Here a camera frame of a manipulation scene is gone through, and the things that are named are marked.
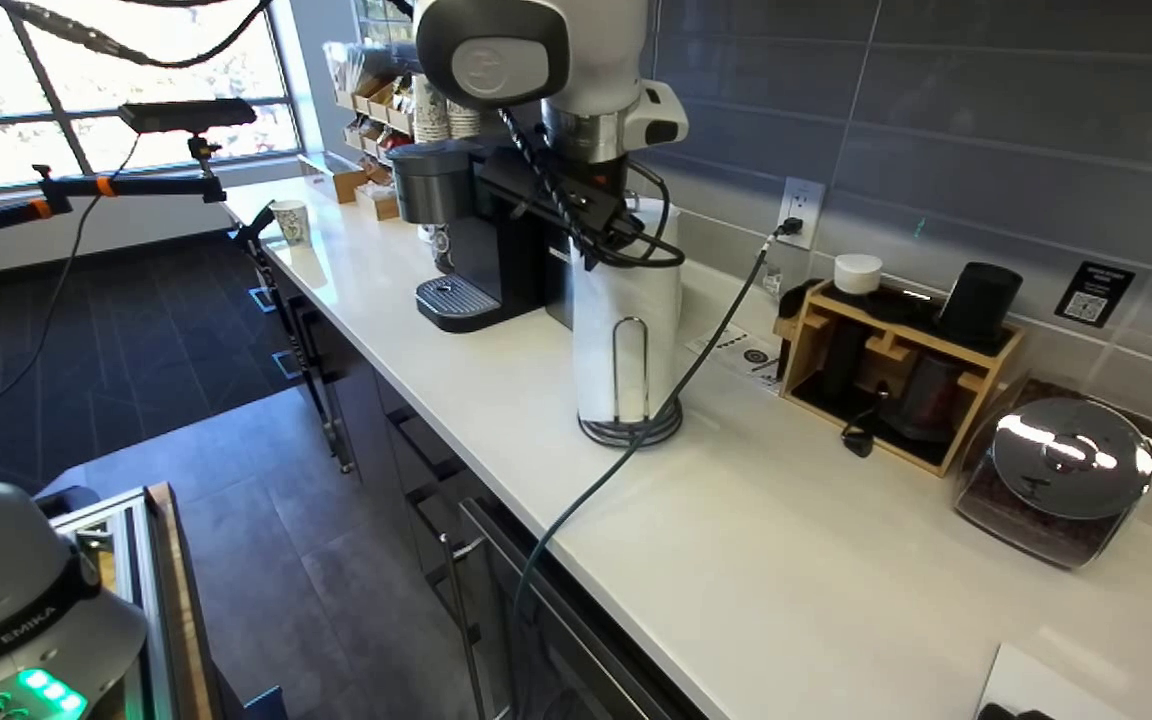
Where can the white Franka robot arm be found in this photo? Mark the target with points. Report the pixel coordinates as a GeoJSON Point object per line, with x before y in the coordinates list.
{"type": "Point", "coordinates": [602, 55]}

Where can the small black knob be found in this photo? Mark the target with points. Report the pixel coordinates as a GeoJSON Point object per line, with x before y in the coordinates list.
{"type": "Point", "coordinates": [858, 436]}

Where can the black coffee maker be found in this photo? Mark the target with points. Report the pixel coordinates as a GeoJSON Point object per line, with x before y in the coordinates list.
{"type": "Point", "coordinates": [498, 254]}

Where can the silver domed appliance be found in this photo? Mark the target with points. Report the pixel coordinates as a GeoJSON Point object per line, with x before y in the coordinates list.
{"type": "Point", "coordinates": [1070, 463]}

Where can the black tripod stand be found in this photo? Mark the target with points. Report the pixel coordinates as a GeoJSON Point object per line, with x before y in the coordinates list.
{"type": "Point", "coordinates": [320, 406]}

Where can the white mug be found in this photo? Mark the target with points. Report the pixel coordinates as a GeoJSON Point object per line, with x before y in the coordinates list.
{"type": "Point", "coordinates": [293, 224]}

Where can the wooden countertop organizer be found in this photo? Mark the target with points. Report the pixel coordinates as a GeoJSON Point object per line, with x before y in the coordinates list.
{"type": "Point", "coordinates": [982, 385]}

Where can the dark cabinet front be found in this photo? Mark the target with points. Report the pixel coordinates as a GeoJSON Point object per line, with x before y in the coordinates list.
{"type": "Point", "coordinates": [389, 447]}

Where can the white paper towel roll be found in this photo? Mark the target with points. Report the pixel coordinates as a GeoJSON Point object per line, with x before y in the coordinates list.
{"type": "Point", "coordinates": [648, 332]}

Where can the aluminium frame cart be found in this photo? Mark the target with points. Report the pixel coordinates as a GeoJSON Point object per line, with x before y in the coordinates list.
{"type": "Point", "coordinates": [122, 563]}

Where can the dark cup in organizer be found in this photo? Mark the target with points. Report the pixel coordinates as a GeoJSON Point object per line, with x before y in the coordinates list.
{"type": "Point", "coordinates": [926, 399]}

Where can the black QR code sign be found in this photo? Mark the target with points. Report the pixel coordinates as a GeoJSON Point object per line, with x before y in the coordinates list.
{"type": "Point", "coordinates": [1093, 295]}

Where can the white wall outlet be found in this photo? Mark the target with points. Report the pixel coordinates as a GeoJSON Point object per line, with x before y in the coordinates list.
{"type": "Point", "coordinates": [803, 200]}

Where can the snack display shelf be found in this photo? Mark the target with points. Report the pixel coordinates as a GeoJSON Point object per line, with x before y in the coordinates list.
{"type": "Point", "coordinates": [377, 123]}

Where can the metal paper towel holder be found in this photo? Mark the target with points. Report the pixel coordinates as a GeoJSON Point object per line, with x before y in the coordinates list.
{"type": "Point", "coordinates": [630, 433]}

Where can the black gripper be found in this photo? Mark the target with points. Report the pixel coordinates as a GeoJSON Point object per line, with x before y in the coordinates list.
{"type": "Point", "coordinates": [641, 200]}

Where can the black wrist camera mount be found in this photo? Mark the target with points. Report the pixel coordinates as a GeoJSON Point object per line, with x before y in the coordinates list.
{"type": "Point", "coordinates": [579, 200]}

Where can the wooden plank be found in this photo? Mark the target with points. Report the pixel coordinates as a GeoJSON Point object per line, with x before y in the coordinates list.
{"type": "Point", "coordinates": [180, 614]}

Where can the white paper sheet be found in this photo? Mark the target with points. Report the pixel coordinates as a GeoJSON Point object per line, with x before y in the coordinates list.
{"type": "Point", "coordinates": [1028, 683]}

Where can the black bar camera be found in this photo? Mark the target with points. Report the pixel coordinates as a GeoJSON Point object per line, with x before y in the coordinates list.
{"type": "Point", "coordinates": [189, 114]}

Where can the small white round cup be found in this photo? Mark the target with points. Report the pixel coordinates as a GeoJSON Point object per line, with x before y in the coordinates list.
{"type": "Point", "coordinates": [858, 273]}

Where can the black device on organizer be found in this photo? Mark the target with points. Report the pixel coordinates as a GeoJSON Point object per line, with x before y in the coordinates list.
{"type": "Point", "coordinates": [982, 306]}

